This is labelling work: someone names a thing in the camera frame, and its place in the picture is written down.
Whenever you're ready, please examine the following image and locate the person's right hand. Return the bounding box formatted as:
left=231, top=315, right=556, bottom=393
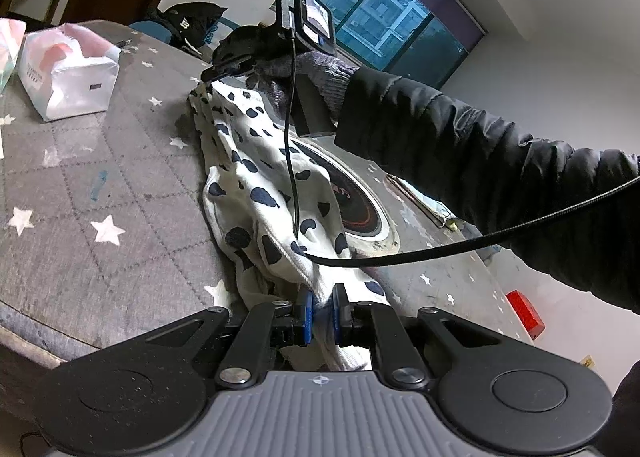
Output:
left=247, top=53, right=358, bottom=113

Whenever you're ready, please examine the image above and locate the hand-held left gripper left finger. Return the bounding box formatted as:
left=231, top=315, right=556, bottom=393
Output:
left=145, top=289, right=317, bottom=390

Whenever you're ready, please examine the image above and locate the pink green tissue pack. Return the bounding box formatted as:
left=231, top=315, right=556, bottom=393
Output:
left=0, top=18, right=27, bottom=94

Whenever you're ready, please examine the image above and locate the blue sofa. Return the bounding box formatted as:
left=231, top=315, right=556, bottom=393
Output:
left=129, top=17, right=236, bottom=45

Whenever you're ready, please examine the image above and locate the round black induction cooker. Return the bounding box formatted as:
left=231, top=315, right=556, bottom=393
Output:
left=285, top=140, right=398, bottom=258

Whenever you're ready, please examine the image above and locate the white pink tissue pack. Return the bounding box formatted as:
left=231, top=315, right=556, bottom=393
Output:
left=19, top=23, right=122, bottom=122

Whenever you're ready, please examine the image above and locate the black jacket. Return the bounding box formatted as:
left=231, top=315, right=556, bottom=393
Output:
left=157, top=2, right=228, bottom=55

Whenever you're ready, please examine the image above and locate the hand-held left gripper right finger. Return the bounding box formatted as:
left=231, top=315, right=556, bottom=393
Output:
left=327, top=283, right=501, bottom=388

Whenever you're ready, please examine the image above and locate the black cable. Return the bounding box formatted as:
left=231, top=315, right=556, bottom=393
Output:
left=283, top=0, right=640, bottom=268

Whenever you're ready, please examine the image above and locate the green framed window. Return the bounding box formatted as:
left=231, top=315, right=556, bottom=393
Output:
left=292, top=0, right=488, bottom=88

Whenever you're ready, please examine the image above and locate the grey star tablecloth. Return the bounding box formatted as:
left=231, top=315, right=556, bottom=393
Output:
left=0, top=20, right=531, bottom=373

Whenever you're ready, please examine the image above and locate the red box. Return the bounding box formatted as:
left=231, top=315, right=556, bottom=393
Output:
left=506, top=290, right=546, bottom=339

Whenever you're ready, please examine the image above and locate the white spotted garment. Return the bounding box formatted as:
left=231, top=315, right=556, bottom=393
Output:
left=189, top=80, right=396, bottom=373

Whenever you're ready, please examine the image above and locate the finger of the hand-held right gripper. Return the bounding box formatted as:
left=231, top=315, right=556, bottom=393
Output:
left=201, top=61, right=256, bottom=83

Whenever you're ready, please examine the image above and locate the person's right forearm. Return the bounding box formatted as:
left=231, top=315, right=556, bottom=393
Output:
left=334, top=68, right=640, bottom=314

